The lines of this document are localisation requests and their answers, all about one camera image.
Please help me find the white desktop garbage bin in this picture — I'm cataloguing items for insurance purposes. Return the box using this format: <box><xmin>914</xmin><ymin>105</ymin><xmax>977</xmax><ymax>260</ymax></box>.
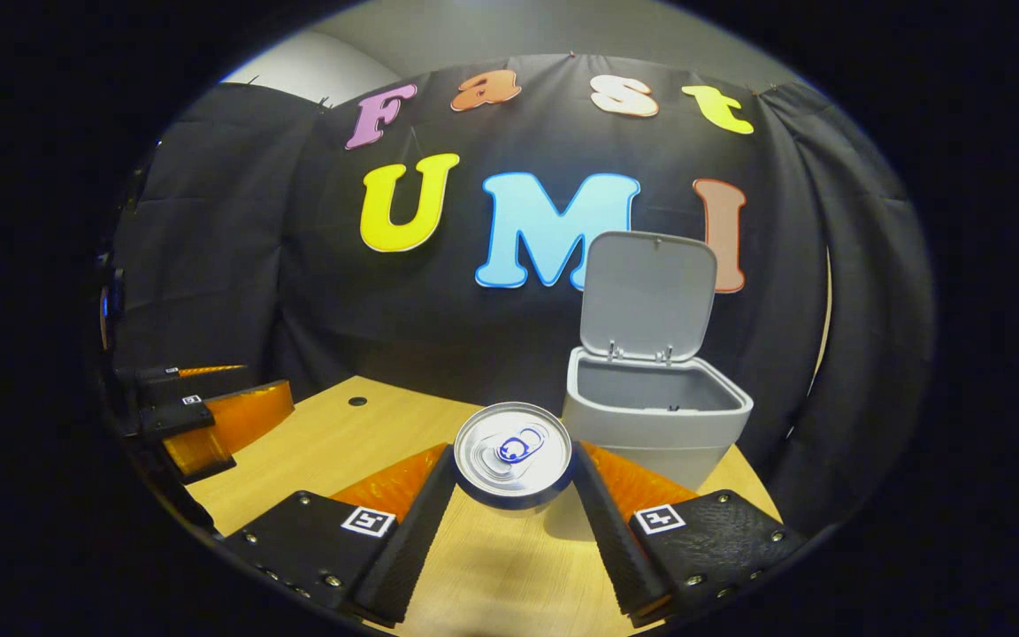
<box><xmin>561</xmin><ymin>231</ymin><xmax>754</xmax><ymax>492</ymax></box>

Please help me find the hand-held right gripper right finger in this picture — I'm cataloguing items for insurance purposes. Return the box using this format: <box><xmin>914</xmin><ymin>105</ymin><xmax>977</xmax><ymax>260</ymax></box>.
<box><xmin>570</xmin><ymin>440</ymin><xmax>807</xmax><ymax>625</ymax></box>

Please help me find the black backdrop cloth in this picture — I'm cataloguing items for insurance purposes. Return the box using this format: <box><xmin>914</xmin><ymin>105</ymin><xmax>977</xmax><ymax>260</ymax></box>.
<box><xmin>107</xmin><ymin>55</ymin><xmax>935</xmax><ymax>532</ymax></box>

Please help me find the wooden desktop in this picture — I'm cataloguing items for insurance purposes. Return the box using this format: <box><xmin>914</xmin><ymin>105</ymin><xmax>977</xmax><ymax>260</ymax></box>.
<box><xmin>187</xmin><ymin>376</ymin><xmax>783</xmax><ymax>637</ymax></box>

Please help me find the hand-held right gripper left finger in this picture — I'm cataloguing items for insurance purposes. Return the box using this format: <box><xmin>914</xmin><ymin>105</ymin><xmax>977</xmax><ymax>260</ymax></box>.
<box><xmin>226</xmin><ymin>442</ymin><xmax>459</xmax><ymax>625</ymax></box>

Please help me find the silver pop can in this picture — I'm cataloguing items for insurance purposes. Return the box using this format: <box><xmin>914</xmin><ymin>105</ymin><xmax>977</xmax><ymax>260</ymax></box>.
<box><xmin>454</xmin><ymin>402</ymin><xmax>574</xmax><ymax>511</ymax></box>

